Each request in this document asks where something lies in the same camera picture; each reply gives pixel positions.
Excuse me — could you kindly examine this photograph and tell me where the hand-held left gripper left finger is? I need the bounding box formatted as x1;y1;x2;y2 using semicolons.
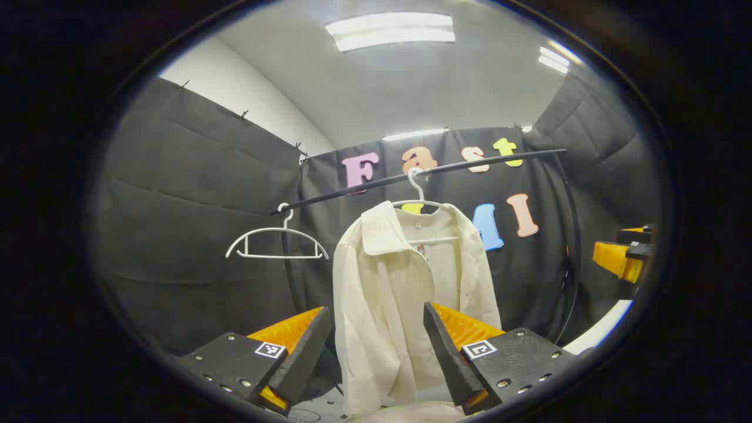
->
176;305;333;415

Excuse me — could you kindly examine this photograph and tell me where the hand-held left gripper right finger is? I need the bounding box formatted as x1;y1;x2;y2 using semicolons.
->
423;301;579;415

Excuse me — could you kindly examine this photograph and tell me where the cream collared shirt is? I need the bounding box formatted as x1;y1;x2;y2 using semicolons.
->
332;201;503;418

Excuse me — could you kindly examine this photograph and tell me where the white plastic clothes hanger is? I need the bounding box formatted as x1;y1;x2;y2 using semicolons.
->
225;203;330;260
391;167;462;246

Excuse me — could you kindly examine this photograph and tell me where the black clothes rack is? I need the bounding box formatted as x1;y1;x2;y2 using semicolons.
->
270;148;582;344

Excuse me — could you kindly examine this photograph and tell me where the white panel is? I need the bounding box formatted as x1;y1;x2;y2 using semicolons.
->
564;300;634;356

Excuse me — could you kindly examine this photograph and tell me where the small ceiling light panel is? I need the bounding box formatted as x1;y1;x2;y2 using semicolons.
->
538;40;585;75

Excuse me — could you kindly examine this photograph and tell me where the black backdrop cloth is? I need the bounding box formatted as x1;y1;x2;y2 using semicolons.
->
97;65;662;359

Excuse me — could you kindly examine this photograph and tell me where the narrow ceiling light strip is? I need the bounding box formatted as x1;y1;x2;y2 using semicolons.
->
382;127;448;142

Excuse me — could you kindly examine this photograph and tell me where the large ceiling light panel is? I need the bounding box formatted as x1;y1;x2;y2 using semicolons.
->
325;12;456;53

